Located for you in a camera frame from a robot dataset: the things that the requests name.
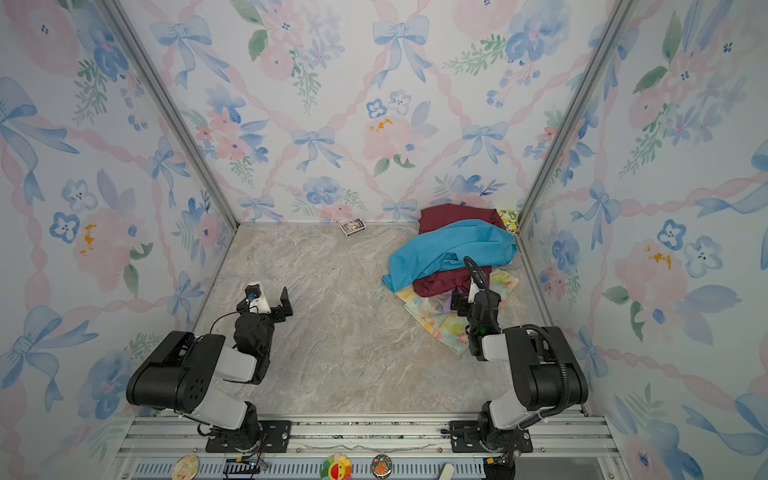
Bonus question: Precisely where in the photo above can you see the lavender cloth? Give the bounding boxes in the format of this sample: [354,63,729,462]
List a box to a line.
[434,291,457,313]

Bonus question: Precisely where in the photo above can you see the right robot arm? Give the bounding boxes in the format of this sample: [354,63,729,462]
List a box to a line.
[451,290,589,438]

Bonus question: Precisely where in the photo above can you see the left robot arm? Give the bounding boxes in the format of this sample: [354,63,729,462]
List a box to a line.
[126,282,293,434]

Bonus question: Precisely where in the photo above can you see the floral yellow cloth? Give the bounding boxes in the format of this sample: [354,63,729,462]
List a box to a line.
[396,269,520,356]

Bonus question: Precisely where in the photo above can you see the maroon cloth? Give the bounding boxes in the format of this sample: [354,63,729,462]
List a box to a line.
[413,204,505,298]

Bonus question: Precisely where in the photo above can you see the teal cloth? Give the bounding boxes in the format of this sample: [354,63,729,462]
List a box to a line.
[382,219,518,293]

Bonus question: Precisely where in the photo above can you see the yellow green patterned cloth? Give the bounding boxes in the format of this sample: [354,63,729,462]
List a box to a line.
[497,209,519,235]

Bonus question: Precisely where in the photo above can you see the small printed card box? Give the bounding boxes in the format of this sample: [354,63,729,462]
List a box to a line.
[339,219,366,237]

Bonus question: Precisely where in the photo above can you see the oval beige sticker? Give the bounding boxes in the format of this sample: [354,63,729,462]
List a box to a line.
[171,455,200,480]

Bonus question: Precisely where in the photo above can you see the colourful flower sticker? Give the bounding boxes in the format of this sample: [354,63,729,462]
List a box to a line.
[320,454,353,480]

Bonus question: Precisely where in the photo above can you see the thin black left cable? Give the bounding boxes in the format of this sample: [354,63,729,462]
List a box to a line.
[206,310,241,337]

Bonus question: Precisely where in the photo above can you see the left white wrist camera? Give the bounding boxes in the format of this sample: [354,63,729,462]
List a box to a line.
[245,282,271,314]

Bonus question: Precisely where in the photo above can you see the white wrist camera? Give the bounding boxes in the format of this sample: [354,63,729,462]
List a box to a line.
[467,281,481,304]
[245,282,271,314]

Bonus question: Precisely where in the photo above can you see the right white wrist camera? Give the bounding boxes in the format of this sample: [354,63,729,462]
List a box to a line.
[467,281,481,304]

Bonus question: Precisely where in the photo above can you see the black corrugated cable hose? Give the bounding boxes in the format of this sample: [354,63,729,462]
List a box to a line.
[463,256,571,428]

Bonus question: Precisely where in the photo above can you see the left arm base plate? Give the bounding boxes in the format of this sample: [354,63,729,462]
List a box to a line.
[205,420,293,454]

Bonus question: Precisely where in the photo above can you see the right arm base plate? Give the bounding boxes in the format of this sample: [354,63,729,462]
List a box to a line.
[440,420,533,455]

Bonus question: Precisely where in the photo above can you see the aluminium front rail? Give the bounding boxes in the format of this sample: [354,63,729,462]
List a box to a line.
[106,408,629,479]

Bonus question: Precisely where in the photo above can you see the right aluminium corner post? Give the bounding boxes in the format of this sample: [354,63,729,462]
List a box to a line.
[517,0,637,232]

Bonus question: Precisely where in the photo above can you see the aluminium corner post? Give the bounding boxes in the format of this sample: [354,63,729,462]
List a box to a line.
[98,0,241,229]
[517,0,637,232]

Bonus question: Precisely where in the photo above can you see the left aluminium corner post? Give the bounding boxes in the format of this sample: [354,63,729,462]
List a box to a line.
[98,0,241,229]

